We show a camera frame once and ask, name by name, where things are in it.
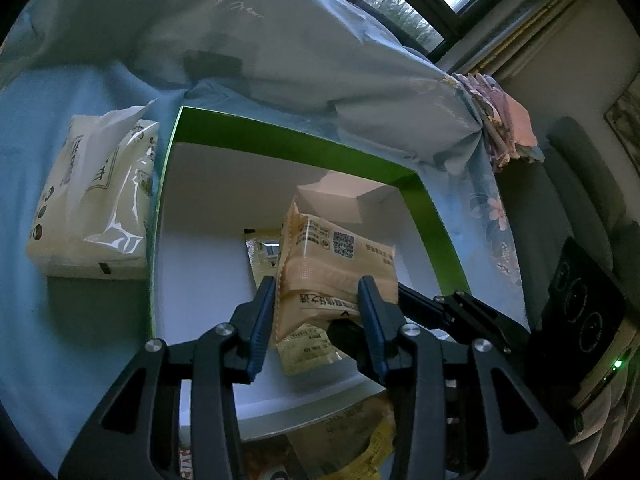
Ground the gold snack packet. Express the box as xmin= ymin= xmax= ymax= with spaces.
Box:
xmin=242 ymin=229 xmax=284 ymax=292

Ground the green cardboard box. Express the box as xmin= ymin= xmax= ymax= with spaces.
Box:
xmin=147 ymin=105 xmax=473 ymax=443

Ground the yellow snack packet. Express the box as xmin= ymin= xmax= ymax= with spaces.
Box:
xmin=287 ymin=394 xmax=399 ymax=480

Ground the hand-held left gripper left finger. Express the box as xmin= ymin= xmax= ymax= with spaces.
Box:
xmin=57 ymin=276 xmax=278 ymax=480

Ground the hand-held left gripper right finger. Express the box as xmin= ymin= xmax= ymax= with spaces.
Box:
xmin=356 ymin=275 xmax=586 ymax=480

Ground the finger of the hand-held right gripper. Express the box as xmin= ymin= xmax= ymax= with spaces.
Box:
xmin=397 ymin=284 xmax=532 ymax=348
xmin=327 ymin=316 xmax=368 ymax=367

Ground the grey sofa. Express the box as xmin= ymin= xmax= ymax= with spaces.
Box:
xmin=500 ymin=115 xmax=633 ymax=311

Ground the window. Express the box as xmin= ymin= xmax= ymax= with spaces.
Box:
xmin=285 ymin=0 xmax=551 ymax=58

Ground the orange snack packet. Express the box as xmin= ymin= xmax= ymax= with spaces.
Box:
xmin=177 ymin=426 xmax=196 ymax=480

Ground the small beige snack packet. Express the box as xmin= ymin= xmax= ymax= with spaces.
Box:
xmin=276 ymin=324 xmax=352 ymax=377

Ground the light blue quilt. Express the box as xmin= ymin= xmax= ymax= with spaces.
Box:
xmin=0 ymin=0 xmax=488 ymax=176

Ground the framed wall picture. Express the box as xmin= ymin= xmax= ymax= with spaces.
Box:
xmin=604 ymin=80 xmax=640 ymax=157

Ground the blue floral bed sheet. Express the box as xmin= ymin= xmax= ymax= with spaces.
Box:
xmin=0 ymin=57 xmax=532 ymax=466

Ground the white tissue pack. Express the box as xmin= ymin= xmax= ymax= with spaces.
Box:
xmin=25 ymin=102 xmax=161 ymax=281

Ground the pink floral cloth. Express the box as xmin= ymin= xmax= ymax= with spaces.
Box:
xmin=452 ymin=72 xmax=547 ymax=175

